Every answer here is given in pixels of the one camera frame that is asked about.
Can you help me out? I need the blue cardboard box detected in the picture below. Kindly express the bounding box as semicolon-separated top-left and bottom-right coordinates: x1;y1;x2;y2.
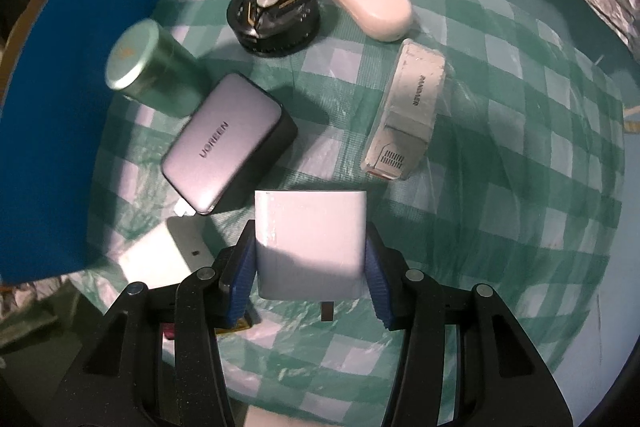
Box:
1;0;158;285

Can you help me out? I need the black round fan gadget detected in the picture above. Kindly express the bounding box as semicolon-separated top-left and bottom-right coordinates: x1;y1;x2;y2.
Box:
227;0;321;57

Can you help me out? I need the white charger with port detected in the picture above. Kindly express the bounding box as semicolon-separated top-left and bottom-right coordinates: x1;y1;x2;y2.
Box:
117;216;214;289

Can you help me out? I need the white packaged cable adapter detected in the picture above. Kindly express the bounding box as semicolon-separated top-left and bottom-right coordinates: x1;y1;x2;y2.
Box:
360;39;446;180

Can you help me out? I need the green round tin can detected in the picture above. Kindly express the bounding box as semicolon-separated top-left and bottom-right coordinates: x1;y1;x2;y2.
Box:
105;18;212;118

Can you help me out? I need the white square charger block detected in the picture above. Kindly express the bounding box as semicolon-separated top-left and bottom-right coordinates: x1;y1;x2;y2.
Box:
255;190;367;303

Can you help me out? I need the green checkered tablecloth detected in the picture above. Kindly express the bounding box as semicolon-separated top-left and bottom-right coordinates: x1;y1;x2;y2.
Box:
70;0;625;426

